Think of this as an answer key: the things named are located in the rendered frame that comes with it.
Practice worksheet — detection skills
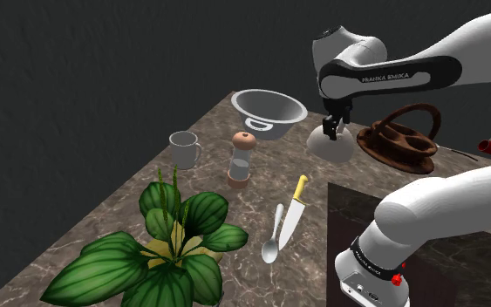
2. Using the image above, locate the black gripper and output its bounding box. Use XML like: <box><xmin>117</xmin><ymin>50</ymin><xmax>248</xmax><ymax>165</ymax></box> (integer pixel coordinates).
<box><xmin>322</xmin><ymin>96</ymin><xmax>354</xmax><ymax>142</ymax></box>

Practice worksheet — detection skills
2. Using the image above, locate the white dome shaped bowl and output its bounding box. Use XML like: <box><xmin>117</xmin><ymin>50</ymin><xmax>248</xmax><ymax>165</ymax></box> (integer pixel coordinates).
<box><xmin>305</xmin><ymin>124</ymin><xmax>356</xmax><ymax>164</ymax></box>

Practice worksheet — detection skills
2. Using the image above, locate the grey metal mixing bowl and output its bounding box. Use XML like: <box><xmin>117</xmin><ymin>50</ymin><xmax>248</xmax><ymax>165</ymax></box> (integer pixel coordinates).
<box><xmin>230</xmin><ymin>88</ymin><xmax>310</xmax><ymax>142</ymax></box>

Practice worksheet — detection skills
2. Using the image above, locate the glass grinder with wooden ends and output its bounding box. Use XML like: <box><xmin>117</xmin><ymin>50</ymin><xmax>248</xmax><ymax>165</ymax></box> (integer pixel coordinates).
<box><xmin>227</xmin><ymin>131</ymin><xmax>258</xmax><ymax>190</ymax></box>

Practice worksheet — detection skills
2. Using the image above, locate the thin dark stick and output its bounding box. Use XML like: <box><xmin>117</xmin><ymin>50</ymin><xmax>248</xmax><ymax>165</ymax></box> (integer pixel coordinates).
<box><xmin>435</xmin><ymin>144</ymin><xmax>480</xmax><ymax>162</ymax></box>

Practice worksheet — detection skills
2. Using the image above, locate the silver spoon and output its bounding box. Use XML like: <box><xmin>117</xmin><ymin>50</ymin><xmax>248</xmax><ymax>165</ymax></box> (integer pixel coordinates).
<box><xmin>261</xmin><ymin>202</ymin><xmax>286</xmax><ymax>265</ymax></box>

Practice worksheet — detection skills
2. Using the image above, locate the grey mug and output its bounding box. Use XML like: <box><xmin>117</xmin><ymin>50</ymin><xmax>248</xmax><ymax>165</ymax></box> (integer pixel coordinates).
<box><xmin>168</xmin><ymin>130</ymin><xmax>203</xmax><ymax>171</ymax></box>

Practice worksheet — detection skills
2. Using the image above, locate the green leafy potted plant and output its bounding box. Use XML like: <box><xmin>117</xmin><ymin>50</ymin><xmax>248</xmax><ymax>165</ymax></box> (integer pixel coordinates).
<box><xmin>39</xmin><ymin>165</ymin><xmax>250</xmax><ymax>307</ymax></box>

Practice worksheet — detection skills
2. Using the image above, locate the brown woven basket with handle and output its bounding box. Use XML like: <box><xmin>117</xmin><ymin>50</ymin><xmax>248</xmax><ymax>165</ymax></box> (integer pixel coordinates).
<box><xmin>356</xmin><ymin>102</ymin><xmax>443</xmax><ymax>176</ymax></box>

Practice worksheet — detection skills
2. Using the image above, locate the yellow handled kitchen knife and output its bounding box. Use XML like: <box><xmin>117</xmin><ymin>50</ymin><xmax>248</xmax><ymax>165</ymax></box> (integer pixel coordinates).
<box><xmin>277</xmin><ymin>174</ymin><xmax>310</xmax><ymax>251</ymax></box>

